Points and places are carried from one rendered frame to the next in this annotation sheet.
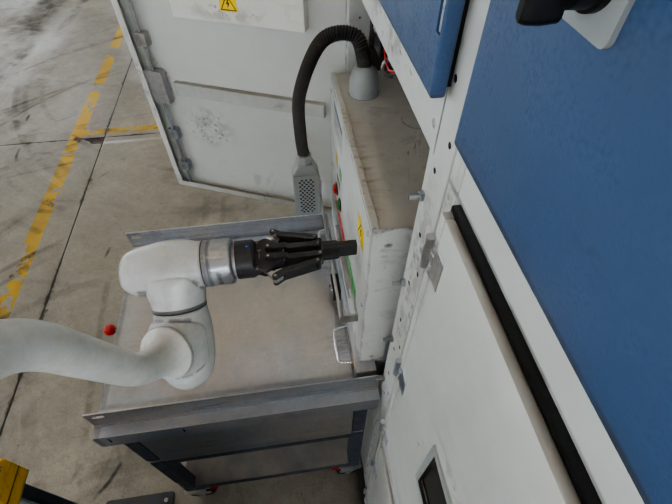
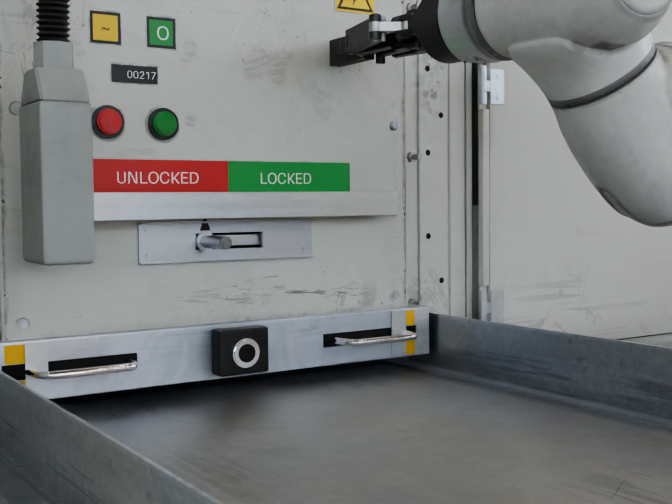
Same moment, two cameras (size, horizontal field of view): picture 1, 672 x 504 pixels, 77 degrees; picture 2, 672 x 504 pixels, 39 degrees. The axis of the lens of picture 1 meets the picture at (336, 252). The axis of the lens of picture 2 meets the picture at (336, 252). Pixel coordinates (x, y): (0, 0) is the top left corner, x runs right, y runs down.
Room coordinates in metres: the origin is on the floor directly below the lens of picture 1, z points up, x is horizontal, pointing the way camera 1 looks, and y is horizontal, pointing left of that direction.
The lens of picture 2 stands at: (1.01, 0.97, 1.06)
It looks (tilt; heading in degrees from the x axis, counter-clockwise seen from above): 3 degrees down; 245
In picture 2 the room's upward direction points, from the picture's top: 1 degrees counter-clockwise
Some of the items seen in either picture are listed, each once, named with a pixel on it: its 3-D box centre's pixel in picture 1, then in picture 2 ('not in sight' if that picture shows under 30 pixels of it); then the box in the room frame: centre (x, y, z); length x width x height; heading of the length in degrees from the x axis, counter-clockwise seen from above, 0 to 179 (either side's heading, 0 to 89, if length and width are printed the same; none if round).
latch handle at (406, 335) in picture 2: (344, 344); (375, 337); (0.51, -0.02, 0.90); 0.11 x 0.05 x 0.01; 8
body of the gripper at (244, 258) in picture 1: (259, 257); (438, 27); (0.52, 0.15, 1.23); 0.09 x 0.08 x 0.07; 98
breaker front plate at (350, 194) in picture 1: (343, 224); (228, 118); (0.69, -0.02, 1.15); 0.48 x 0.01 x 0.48; 8
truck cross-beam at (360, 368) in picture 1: (348, 285); (225, 347); (0.69, -0.03, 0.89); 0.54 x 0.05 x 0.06; 8
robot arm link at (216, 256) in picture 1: (221, 261); (488, 14); (0.51, 0.22, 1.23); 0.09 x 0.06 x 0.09; 8
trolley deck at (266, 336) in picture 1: (242, 313); (388, 478); (0.64, 0.27, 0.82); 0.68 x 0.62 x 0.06; 98
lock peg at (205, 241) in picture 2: not in sight; (213, 234); (0.71, 0.01, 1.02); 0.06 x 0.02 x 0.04; 98
